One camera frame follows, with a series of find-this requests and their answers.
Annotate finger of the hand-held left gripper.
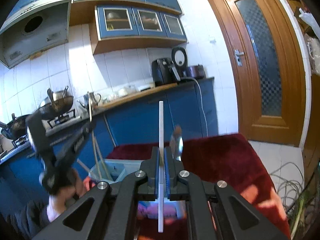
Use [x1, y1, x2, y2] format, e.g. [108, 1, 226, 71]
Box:
[79, 121, 97, 143]

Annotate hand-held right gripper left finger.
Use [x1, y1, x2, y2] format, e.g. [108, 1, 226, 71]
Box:
[32, 146, 160, 240]

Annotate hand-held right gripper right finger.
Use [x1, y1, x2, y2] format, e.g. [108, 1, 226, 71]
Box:
[164, 146, 290, 240]

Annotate wooden chopstick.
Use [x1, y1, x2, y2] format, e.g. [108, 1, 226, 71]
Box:
[96, 148, 113, 181]
[87, 100, 103, 181]

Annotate metal spoon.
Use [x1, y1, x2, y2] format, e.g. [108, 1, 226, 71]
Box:
[170, 125, 185, 161]

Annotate light blue utensil box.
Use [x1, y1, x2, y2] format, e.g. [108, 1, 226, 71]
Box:
[88, 158, 187, 222]

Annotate white chopstick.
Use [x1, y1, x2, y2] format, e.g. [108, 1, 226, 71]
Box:
[158, 101, 166, 232]

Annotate person's left hand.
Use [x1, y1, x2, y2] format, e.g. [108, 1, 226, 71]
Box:
[47, 177, 87, 222]

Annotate gas stove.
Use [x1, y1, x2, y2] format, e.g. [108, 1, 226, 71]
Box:
[9, 108, 82, 148]

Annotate metal kettle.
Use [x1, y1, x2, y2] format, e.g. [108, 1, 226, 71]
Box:
[77, 91, 102, 111]

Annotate small black wok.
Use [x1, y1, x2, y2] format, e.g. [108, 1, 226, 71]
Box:
[0, 114, 32, 140]

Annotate large black wok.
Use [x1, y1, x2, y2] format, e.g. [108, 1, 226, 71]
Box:
[37, 90, 75, 120]

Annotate blue kitchen base cabinets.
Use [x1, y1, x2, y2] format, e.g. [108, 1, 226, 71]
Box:
[0, 78, 218, 230]

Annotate red and pink floral blanket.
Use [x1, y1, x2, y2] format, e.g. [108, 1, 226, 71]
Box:
[77, 133, 292, 240]

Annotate black air fryer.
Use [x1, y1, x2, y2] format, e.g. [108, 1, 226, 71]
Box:
[151, 58, 181, 87]

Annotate grey range hood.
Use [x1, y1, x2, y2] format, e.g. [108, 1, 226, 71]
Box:
[0, 0, 71, 69]

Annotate wooden door with glass panel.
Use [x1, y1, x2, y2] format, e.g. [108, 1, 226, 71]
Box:
[202, 0, 307, 147]

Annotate white plastic bag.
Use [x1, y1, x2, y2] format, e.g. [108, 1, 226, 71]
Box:
[298, 7, 320, 76]

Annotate white power cable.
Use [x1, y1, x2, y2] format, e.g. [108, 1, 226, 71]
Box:
[179, 77, 209, 138]

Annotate blue glass-door wall cabinet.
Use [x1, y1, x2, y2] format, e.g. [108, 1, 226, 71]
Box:
[89, 4, 188, 55]

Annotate tangle of floor cables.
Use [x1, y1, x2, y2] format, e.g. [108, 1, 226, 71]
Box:
[269, 162, 320, 222]

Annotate metal door handle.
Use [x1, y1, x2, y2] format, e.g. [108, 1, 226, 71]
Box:
[234, 49, 245, 67]

